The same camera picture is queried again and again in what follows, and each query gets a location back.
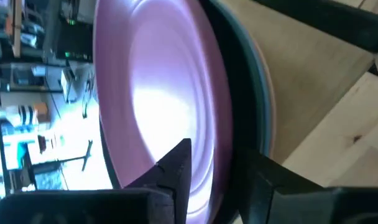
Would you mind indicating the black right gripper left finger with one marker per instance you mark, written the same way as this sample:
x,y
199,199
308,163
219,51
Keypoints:
x,y
164,186

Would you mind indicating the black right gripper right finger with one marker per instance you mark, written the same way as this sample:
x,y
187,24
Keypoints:
x,y
270,193

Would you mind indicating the blue plate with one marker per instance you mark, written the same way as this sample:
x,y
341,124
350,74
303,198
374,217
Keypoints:
x,y
267,102

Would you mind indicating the dark green plate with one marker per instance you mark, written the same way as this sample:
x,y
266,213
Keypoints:
x,y
238,93

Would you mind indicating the lilac plate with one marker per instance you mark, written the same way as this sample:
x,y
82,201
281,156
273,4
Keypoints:
x,y
164,77

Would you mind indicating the black floor stand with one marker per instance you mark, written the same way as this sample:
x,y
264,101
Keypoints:
x,y
80,158

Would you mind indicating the black equipment box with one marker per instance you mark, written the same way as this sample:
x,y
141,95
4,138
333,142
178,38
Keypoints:
x,y
74,40

